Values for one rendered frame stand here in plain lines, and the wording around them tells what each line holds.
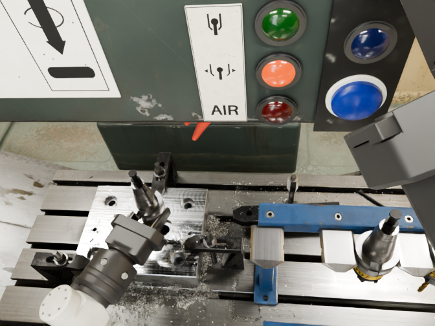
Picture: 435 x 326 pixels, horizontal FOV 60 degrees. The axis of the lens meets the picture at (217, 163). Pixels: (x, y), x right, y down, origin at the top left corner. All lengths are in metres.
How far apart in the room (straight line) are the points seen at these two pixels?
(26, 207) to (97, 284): 0.83
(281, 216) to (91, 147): 1.21
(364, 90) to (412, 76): 1.44
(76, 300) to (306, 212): 0.41
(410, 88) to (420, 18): 1.54
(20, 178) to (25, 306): 0.64
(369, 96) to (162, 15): 0.13
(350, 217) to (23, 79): 0.51
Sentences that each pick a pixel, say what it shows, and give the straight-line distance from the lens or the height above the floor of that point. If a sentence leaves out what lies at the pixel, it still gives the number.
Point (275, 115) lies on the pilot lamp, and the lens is 0.25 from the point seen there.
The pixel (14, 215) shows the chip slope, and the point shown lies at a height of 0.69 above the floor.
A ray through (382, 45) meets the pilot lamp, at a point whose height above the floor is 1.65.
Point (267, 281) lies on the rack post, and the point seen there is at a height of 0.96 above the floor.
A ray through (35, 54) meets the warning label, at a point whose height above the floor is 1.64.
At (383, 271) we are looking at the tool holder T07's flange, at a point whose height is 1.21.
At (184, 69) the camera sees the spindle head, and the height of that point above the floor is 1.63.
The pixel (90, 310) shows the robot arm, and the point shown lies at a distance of 0.74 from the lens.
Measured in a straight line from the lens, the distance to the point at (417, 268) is 0.65.
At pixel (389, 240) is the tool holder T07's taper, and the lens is 0.58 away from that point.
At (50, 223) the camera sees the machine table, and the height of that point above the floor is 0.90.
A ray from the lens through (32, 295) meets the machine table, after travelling 1.07.
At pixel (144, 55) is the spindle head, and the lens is 0.24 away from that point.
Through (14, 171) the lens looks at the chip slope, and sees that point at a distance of 1.60.
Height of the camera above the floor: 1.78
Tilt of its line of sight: 52 degrees down
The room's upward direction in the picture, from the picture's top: 9 degrees counter-clockwise
